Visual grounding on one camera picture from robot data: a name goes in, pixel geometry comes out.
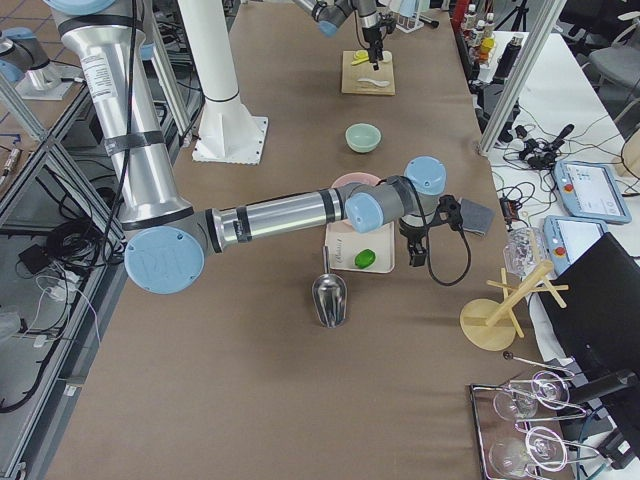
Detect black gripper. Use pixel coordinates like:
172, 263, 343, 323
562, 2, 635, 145
399, 219, 430, 267
362, 25, 383, 70

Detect white ceramic spoon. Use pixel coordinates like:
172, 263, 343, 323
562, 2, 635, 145
356, 77, 390, 88

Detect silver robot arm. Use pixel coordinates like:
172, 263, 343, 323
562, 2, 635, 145
44, 1, 446, 294
294, 0, 383, 71

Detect yellow plastic spoon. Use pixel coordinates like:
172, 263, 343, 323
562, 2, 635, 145
351, 50, 369, 66

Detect mint green bowl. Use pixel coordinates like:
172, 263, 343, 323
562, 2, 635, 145
345, 123, 382, 154

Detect steel ice scoop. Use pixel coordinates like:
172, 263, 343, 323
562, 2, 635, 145
312, 245, 347, 328

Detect pink bowl of ice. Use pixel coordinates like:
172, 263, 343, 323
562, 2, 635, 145
331, 172, 380, 188

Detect clear plastic ice container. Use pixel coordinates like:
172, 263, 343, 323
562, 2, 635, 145
503, 227, 548, 277

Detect bamboo cutting board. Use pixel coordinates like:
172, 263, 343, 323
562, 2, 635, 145
341, 50, 396, 96

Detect green lime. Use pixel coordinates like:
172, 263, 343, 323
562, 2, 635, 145
354, 249, 376, 269

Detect grey folded cloth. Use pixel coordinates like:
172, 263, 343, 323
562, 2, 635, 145
460, 198, 495, 236

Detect beige serving tray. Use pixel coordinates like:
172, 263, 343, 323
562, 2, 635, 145
325, 221, 395, 274

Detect wooden cup tree stand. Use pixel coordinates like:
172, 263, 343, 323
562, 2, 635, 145
460, 258, 569, 351

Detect condiment bottles rack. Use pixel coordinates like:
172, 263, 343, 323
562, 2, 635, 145
460, 1, 495, 65

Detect black water bottle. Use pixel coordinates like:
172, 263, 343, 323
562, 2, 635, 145
493, 32, 525, 84

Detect lower teach pendant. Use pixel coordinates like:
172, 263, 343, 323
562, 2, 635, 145
543, 215, 608, 275

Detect teach pendant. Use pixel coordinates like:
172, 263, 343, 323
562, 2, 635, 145
553, 160, 632, 224
543, 215, 608, 275

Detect upper wine glass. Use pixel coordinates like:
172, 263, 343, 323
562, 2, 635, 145
493, 370, 569, 421

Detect wine glass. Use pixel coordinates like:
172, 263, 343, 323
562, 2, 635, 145
493, 370, 569, 421
489, 426, 568, 479

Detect upper teach pendant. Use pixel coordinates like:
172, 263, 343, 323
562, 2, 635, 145
553, 160, 632, 224

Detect black monitor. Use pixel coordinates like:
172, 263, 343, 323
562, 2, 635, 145
540, 233, 639, 380

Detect lower wine glass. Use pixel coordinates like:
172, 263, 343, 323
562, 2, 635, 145
489, 426, 568, 479

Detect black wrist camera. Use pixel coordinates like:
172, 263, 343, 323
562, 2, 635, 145
379, 13, 396, 34
432, 194, 463, 231

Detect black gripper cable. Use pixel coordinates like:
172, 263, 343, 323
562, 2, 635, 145
384, 177, 472, 287

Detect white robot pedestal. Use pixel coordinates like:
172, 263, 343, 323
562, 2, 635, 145
179, 0, 268, 165

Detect aluminium frame post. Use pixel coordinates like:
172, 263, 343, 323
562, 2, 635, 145
477, 0, 566, 157

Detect wire glass rack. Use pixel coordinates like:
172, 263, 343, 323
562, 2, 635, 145
468, 384, 602, 479

